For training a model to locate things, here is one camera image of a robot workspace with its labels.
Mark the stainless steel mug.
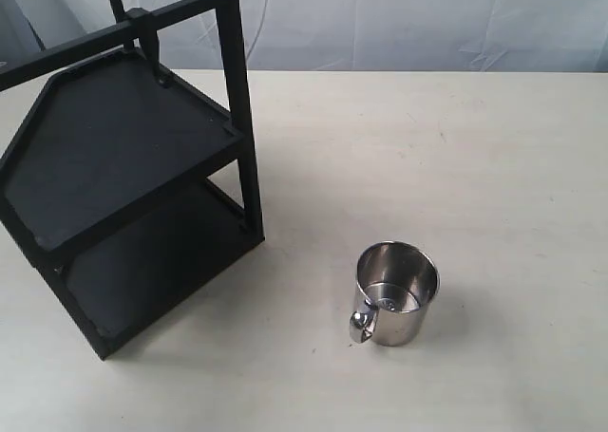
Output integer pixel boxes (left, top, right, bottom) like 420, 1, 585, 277
349, 241, 440, 347

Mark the black shelf rack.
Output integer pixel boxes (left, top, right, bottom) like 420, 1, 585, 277
1, 0, 264, 359

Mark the white backdrop curtain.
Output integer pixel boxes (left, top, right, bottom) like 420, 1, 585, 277
1, 0, 607, 72

